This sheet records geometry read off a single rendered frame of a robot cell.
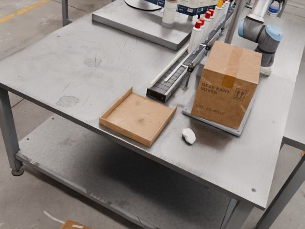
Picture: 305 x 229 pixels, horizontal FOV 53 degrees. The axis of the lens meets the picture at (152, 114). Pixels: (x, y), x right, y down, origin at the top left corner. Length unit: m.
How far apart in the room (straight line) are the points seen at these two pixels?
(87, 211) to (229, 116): 1.13
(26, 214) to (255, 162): 1.41
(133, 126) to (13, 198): 1.09
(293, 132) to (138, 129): 0.79
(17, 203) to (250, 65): 1.61
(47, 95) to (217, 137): 0.84
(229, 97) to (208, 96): 0.09
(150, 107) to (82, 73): 0.44
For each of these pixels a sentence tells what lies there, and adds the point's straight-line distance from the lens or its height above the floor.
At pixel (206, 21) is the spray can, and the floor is 1.03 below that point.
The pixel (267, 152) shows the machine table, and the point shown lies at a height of 0.83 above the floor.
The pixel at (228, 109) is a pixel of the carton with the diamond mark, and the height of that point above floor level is 0.95.
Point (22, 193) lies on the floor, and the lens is 2.24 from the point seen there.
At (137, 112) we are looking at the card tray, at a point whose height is 0.83.
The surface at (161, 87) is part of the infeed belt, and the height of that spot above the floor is 0.88.
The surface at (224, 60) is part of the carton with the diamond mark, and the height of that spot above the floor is 1.12.
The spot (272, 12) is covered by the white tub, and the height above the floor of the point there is 1.00.
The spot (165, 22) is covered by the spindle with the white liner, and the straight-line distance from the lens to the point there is 2.22.
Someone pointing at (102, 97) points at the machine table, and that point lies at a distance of 1.58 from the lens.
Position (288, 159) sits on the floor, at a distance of 2.87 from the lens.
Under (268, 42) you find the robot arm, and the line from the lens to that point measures 2.04.
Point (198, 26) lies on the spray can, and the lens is 1.89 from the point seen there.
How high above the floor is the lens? 1.80
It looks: 40 degrees down
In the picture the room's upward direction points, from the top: 10 degrees clockwise
